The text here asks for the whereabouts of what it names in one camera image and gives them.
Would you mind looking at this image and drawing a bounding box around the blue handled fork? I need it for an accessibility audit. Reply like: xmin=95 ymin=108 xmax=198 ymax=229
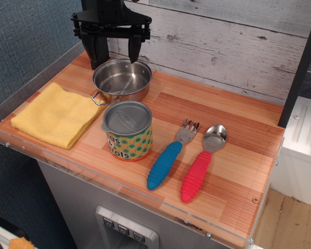
xmin=147 ymin=119 xmax=200 ymax=190

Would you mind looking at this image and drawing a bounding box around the black vertical post left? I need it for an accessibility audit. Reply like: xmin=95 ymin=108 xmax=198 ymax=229
xmin=80 ymin=1 xmax=109 ymax=70

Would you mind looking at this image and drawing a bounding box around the yellow folded cloth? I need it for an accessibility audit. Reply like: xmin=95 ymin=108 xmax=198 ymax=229
xmin=11 ymin=82 xmax=102 ymax=149

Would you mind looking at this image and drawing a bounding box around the clear acrylic table guard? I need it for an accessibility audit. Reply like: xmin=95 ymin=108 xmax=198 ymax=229
xmin=0 ymin=53 xmax=284 ymax=248

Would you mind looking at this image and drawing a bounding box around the black vertical post right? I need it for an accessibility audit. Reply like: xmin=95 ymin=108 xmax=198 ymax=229
xmin=278 ymin=31 xmax=311 ymax=128

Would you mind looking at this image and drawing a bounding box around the silver dispenser button panel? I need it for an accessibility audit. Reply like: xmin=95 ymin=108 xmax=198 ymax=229
xmin=95 ymin=205 xmax=160 ymax=248

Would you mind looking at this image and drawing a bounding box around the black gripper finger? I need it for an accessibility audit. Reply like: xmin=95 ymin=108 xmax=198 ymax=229
xmin=81 ymin=34 xmax=97 ymax=62
xmin=128 ymin=35 xmax=142 ymax=63

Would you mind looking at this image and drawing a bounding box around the red handled spoon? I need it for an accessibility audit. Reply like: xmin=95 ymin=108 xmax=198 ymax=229
xmin=180 ymin=124 xmax=227 ymax=203

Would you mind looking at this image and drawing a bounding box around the orange object bottom left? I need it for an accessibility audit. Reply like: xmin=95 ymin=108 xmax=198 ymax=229
xmin=8 ymin=237 xmax=35 ymax=249

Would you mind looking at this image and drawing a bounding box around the black vertical post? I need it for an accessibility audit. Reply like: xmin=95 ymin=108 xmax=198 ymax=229
xmin=80 ymin=1 xmax=109 ymax=70
xmin=278 ymin=31 xmax=311 ymax=128

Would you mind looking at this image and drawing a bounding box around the stainless steel pot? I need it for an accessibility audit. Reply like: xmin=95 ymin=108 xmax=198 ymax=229
xmin=92 ymin=59 xmax=152 ymax=106

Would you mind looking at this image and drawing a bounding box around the peas and carrots toy can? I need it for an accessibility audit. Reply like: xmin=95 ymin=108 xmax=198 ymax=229
xmin=101 ymin=101 xmax=153 ymax=161

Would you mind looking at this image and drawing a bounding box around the white toy cabinet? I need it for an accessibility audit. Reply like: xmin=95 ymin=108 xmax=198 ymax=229
xmin=270 ymin=97 xmax=311 ymax=205

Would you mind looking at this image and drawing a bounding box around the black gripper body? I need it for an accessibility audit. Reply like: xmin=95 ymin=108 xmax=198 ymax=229
xmin=70 ymin=1 xmax=152 ymax=43

